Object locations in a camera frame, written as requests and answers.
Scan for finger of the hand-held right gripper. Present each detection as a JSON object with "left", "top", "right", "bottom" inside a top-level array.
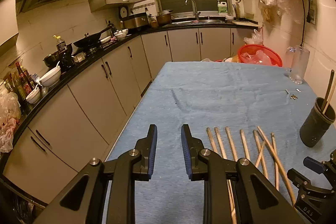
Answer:
[
  {"left": 303, "top": 156, "right": 326, "bottom": 175},
  {"left": 287, "top": 168, "right": 313, "bottom": 192}
]

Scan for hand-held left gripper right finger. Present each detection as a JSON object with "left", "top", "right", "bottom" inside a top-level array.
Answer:
[{"left": 181, "top": 124, "right": 306, "bottom": 224}]

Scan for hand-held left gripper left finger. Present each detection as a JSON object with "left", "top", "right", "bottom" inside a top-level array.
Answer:
[{"left": 34, "top": 124, "right": 158, "bottom": 224}]

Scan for dark cylindrical chopstick holder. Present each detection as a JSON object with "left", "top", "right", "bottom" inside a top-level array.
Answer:
[{"left": 300, "top": 97, "right": 336, "bottom": 148}]

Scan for blue towel table cloth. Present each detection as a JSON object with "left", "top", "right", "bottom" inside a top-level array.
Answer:
[{"left": 101, "top": 61, "right": 336, "bottom": 224}]

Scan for small metal screws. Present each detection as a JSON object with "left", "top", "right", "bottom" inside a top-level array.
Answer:
[{"left": 286, "top": 88, "right": 300, "bottom": 101}]

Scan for dark wooden chopstick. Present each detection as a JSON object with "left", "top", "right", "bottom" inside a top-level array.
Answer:
[{"left": 323, "top": 70, "right": 335, "bottom": 109}]

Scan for beige base cabinets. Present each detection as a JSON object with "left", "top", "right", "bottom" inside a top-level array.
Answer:
[{"left": 3, "top": 27, "right": 261, "bottom": 211}]

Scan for clear plastic pitcher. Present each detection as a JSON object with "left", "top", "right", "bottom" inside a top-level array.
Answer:
[{"left": 286, "top": 46, "right": 311, "bottom": 85}]

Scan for red plastic basket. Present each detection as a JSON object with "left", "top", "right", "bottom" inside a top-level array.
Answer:
[{"left": 238, "top": 44, "right": 283, "bottom": 67}]

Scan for large white bowl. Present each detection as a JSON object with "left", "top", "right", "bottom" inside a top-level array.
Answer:
[{"left": 39, "top": 66, "right": 62, "bottom": 88}]

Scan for black wok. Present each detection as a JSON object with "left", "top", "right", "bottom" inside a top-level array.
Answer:
[{"left": 73, "top": 27, "right": 111, "bottom": 48}]

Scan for steel kitchen sink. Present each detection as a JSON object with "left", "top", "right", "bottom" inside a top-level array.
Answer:
[{"left": 169, "top": 17, "right": 227, "bottom": 25}]

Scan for metal countertop appliance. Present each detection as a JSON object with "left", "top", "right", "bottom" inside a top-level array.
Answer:
[{"left": 123, "top": 12, "right": 149, "bottom": 29}]

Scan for white plastic bag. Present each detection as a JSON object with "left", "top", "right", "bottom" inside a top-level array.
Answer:
[{"left": 244, "top": 28, "right": 264, "bottom": 46}]

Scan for small white bowl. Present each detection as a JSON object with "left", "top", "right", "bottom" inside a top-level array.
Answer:
[{"left": 26, "top": 87, "right": 42, "bottom": 104}]

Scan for black cooking pot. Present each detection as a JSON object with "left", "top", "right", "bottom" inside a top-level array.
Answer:
[{"left": 43, "top": 44, "right": 73, "bottom": 69}]

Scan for brown cooking pot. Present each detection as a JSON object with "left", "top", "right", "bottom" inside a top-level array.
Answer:
[{"left": 156, "top": 9, "right": 174, "bottom": 25}]

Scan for cooking oil bottle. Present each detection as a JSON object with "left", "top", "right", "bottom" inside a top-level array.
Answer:
[{"left": 53, "top": 35, "right": 68, "bottom": 53}]

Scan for chrome sink faucet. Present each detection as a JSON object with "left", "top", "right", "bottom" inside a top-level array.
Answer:
[{"left": 185, "top": 0, "right": 202, "bottom": 21}]

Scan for green label detergent bottle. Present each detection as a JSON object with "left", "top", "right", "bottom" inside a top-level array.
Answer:
[{"left": 217, "top": 0, "right": 228, "bottom": 16}]

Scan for group of sauce bottles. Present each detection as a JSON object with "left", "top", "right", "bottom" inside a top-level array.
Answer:
[{"left": 0, "top": 62, "right": 37, "bottom": 109}]

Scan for crumpled plastic bags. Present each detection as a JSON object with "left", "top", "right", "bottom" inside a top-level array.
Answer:
[{"left": 0, "top": 92, "right": 22, "bottom": 153}]

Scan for black power cable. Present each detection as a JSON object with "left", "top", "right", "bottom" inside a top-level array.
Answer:
[{"left": 300, "top": 0, "right": 309, "bottom": 46}]

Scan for wall power outlet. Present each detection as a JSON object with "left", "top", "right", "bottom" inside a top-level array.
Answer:
[{"left": 307, "top": 7, "right": 317, "bottom": 24}]

